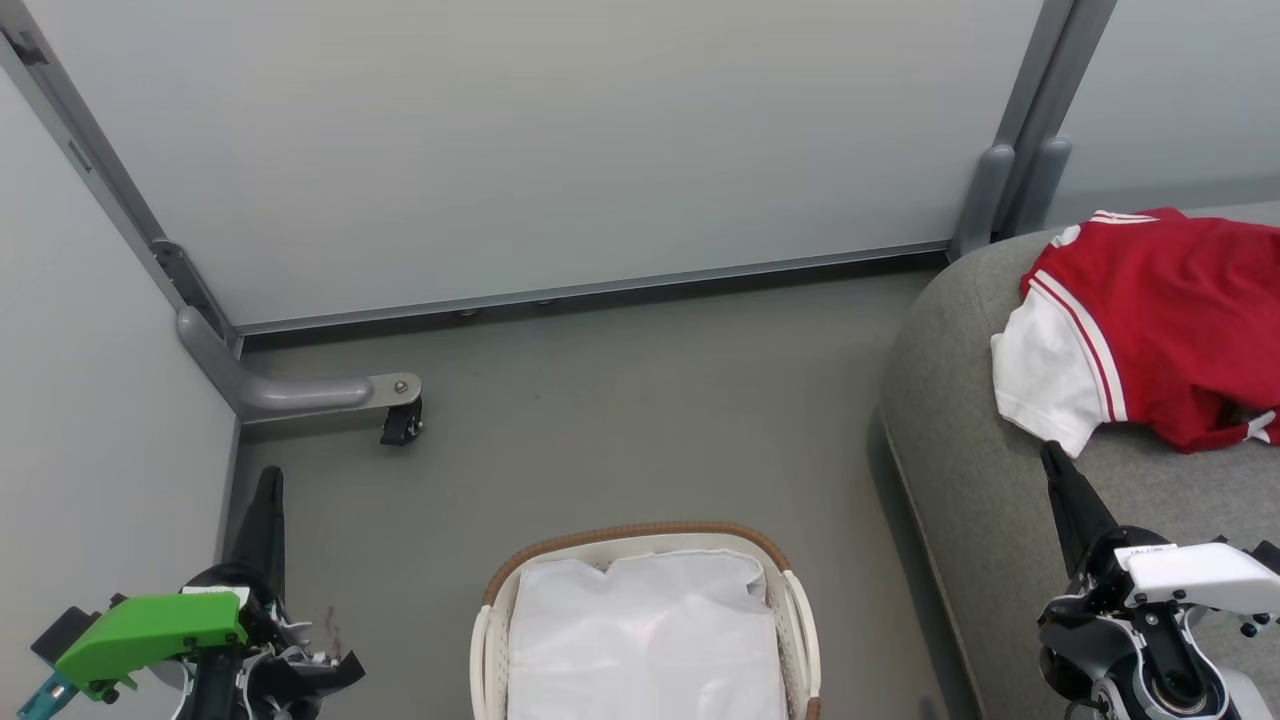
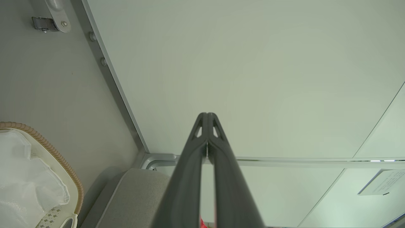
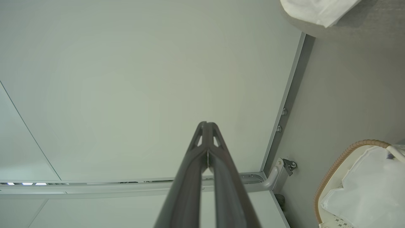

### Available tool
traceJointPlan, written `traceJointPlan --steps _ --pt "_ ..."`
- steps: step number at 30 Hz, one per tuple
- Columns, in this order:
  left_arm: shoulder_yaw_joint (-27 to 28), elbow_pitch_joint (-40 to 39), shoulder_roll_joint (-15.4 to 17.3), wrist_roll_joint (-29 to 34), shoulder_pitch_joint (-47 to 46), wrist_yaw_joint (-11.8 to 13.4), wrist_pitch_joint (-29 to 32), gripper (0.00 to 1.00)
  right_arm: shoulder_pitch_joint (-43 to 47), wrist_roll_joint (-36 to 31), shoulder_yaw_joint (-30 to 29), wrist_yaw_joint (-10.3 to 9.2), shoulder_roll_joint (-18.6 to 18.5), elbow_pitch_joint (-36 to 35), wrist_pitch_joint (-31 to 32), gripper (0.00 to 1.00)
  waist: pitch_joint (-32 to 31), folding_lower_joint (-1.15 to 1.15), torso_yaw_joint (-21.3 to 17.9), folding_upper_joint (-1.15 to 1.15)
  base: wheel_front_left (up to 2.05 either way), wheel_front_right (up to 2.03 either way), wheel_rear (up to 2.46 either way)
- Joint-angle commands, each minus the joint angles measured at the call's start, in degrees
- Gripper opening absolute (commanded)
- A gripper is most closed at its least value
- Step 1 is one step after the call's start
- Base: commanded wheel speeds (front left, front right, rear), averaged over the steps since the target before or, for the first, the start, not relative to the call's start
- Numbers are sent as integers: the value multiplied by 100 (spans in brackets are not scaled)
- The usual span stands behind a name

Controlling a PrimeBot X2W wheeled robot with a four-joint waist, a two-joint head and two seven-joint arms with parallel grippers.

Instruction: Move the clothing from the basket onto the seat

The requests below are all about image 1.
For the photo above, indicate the right gripper, white band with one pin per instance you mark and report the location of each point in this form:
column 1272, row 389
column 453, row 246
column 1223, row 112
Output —
column 1190, row 575

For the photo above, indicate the left gripper, green band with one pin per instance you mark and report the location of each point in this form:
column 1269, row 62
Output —
column 150, row 630

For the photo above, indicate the red shirt with white sleeves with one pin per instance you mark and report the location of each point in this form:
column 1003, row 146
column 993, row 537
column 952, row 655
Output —
column 1150, row 320

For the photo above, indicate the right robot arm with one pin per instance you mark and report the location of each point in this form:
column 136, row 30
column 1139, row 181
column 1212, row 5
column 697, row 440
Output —
column 1150, row 670

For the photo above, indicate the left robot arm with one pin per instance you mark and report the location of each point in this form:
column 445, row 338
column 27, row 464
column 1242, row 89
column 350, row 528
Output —
column 250, row 695

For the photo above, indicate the white laundry basket, wicker rim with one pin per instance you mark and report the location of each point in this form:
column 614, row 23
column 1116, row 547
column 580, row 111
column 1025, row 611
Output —
column 495, row 620

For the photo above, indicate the white fabric basket liner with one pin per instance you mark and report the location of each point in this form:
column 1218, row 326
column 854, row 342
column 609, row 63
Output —
column 645, row 640

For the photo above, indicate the grey fabric sofa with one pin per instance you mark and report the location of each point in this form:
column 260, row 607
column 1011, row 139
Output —
column 970, row 450

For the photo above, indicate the grey partition foot with caster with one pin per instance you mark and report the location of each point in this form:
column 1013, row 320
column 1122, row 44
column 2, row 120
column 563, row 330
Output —
column 290, row 392

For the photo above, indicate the grey metal partition post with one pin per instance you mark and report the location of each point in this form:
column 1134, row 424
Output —
column 90, row 170
column 1030, row 120

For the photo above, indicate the grey metal partition floor rail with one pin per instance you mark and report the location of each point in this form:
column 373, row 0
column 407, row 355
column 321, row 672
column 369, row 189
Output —
column 600, row 285

